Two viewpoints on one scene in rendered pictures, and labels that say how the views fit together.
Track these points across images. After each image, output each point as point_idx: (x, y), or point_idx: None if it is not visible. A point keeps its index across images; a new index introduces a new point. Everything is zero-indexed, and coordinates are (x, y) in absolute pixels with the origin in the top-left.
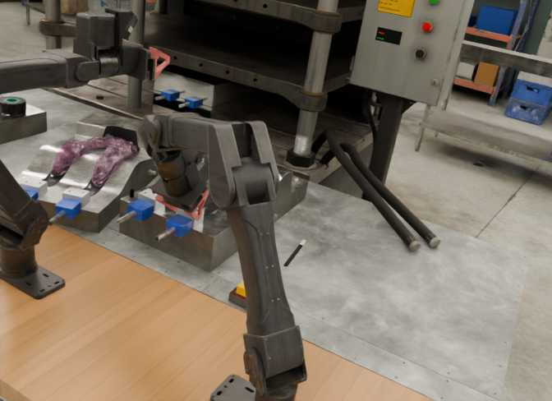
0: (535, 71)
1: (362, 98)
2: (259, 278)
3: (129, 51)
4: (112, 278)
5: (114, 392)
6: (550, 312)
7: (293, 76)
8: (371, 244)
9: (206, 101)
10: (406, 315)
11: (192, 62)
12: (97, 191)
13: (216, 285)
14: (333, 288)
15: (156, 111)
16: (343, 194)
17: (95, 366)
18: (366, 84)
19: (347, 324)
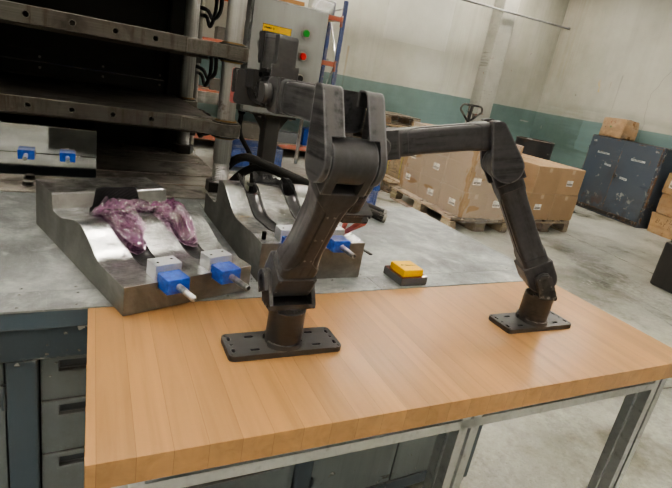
0: (201, 100)
1: (165, 132)
2: (535, 225)
3: None
4: (332, 310)
5: (487, 360)
6: None
7: (178, 111)
8: (366, 226)
9: (87, 151)
10: (450, 253)
11: (57, 107)
12: (199, 251)
13: (377, 281)
14: (409, 255)
15: (3, 178)
16: None
17: (453, 357)
18: (257, 109)
19: (450, 268)
